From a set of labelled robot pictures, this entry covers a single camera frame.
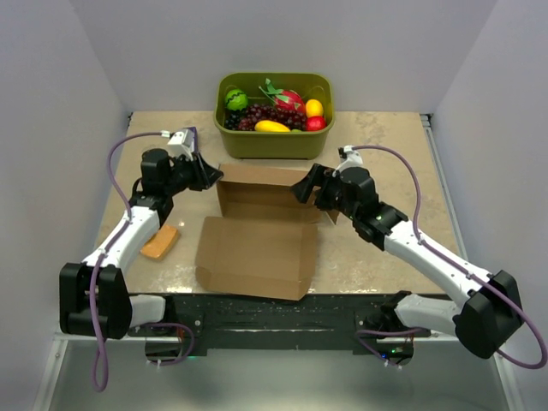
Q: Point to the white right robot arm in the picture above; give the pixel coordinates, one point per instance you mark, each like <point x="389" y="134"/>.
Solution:
<point x="481" y="310"/>

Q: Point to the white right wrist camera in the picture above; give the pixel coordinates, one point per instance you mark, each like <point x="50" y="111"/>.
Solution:
<point x="349" y="158"/>

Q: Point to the yellow toy lemon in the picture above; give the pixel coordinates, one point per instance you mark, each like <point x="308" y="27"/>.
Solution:
<point x="314" y="108"/>

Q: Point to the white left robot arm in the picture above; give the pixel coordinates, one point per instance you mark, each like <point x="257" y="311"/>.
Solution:
<point x="94" y="298"/>

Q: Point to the purple toy grape bunch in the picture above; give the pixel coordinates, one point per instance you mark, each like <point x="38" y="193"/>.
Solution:
<point x="255" y="113"/>

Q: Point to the purple toothpaste box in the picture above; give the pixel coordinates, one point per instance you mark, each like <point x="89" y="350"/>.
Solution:
<point x="195" y="135"/>

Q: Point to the green toy watermelon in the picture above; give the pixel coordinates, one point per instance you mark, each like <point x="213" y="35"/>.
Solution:
<point x="236" y="100"/>

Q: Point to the yellow toy mango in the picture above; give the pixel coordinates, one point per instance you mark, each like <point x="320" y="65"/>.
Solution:
<point x="268" y="126"/>

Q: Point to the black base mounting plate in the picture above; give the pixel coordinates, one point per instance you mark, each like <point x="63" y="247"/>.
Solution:
<point x="319" y="322"/>

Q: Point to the pink toy dragon fruit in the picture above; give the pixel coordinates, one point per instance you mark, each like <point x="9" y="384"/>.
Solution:
<point x="282" y="98"/>

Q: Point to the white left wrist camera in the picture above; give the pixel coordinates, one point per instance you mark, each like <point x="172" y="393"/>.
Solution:
<point x="180" y="144"/>

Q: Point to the dark blue toy grapes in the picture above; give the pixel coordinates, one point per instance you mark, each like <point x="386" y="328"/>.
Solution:
<point x="232" y="120"/>

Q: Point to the olive green plastic bin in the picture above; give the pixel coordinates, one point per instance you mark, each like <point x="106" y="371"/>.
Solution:
<point x="295" y="144"/>

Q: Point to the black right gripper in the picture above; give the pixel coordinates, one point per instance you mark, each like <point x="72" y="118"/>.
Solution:
<point x="320" y="176"/>

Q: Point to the orange flat sponge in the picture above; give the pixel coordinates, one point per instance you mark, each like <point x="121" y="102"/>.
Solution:
<point x="160" y="244"/>

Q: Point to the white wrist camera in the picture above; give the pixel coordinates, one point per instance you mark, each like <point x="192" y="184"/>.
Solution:
<point x="180" y="144"/>
<point x="349" y="158"/>

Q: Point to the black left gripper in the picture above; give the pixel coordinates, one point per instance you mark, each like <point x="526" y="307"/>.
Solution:
<point x="205" y="175"/>

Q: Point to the red toy apple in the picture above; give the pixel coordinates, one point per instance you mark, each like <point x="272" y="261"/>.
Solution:
<point x="315" y="123"/>

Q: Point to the brown cardboard box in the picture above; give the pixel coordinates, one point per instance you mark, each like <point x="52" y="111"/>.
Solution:
<point x="265" y="242"/>

